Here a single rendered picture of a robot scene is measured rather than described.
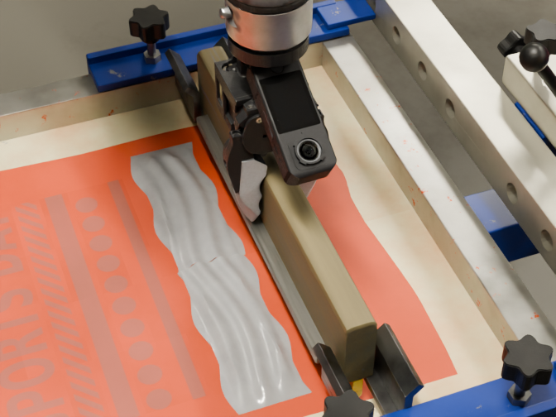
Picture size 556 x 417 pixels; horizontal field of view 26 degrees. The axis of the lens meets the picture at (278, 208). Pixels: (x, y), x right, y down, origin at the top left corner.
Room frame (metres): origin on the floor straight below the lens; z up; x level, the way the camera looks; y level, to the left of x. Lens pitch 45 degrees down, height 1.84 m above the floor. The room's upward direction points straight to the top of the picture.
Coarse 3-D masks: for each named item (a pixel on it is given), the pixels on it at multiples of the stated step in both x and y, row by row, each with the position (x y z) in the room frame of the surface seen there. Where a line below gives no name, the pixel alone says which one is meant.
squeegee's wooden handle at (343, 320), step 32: (224, 128) 0.93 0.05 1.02; (288, 192) 0.80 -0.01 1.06; (288, 224) 0.76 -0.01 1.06; (320, 224) 0.76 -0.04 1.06; (288, 256) 0.76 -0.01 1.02; (320, 256) 0.72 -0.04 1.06; (320, 288) 0.69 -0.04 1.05; (352, 288) 0.68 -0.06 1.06; (320, 320) 0.68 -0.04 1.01; (352, 320) 0.65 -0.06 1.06; (352, 352) 0.64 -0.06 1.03
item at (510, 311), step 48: (336, 48) 1.11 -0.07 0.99; (0, 96) 1.02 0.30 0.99; (48, 96) 1.02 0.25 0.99; (96, 96) 1.03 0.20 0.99; (144, 96) 1.04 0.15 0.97; (384, 96) 1.02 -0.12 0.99; (384, 144) 0.95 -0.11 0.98; (432, 192) 0.87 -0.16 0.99; (480, 240) 0.80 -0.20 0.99; (480, 288) 0.75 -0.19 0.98
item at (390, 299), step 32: (256, 256) 0.81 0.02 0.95; (352, 256) 0.81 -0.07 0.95; (384, 256) 0.81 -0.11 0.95; (384, 288) 0.77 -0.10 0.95; (192, 320) 0.73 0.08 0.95; (288, 320) 0.73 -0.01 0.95; (384, 320) 0.73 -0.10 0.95; (416, 320) 0.73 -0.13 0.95; (416, 352) 0.69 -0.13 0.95; (320, 384) 0.66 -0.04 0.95; (160, 416) 0.62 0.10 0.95; (192, 416) 0.62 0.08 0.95; (224, 416) 0.62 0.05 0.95; (256, 416) 0.62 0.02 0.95; (288, 416) 0.62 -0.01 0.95
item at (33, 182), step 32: (192, 128) 1.01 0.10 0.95; (64, 160) 0.96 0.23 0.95; (96, 160) 0.96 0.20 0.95; (128, 160) 0.96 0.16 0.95; (0, 192) 0.91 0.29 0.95; (32, 192) 0.91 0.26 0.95; (64, 192) 0.91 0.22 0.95; (128, 192) 0.91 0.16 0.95; (224, 192) 0.91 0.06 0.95; (320, 192) 0.91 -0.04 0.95; (352, 224) 0.86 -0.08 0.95; (160, 256) 0.81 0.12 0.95
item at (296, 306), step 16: (208, 128) 0.96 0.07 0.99; (208, 144) 0.94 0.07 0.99; (224, 176) 0.89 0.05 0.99; (240, 208) 0.85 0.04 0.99; (256, 224) 0.82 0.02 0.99; (256, 240) 0.80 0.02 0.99; (272, 256) 0.78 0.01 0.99; (272, 272) 0.76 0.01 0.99; (288, 272) 0.76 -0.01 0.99; (288, 288) 0.74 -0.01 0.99; (288, 304) 0.72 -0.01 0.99; (304, 304) 0.72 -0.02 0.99; (304, 320) 0.70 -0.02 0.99; (304, 336) 0.68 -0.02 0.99; (320, 336) 0.68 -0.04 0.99
